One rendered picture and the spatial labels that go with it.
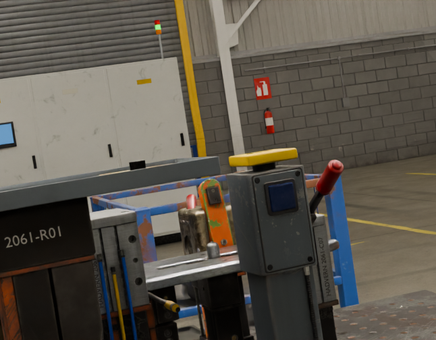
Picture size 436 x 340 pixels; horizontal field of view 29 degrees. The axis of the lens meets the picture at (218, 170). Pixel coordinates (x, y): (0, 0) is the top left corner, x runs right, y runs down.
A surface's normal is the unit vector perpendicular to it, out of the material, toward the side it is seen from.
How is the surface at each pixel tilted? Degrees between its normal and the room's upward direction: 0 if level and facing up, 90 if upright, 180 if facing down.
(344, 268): 90
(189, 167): 90
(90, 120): 90
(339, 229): 90
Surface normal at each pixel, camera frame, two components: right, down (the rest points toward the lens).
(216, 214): 0.31, -0.21
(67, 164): 0.27, 0.01
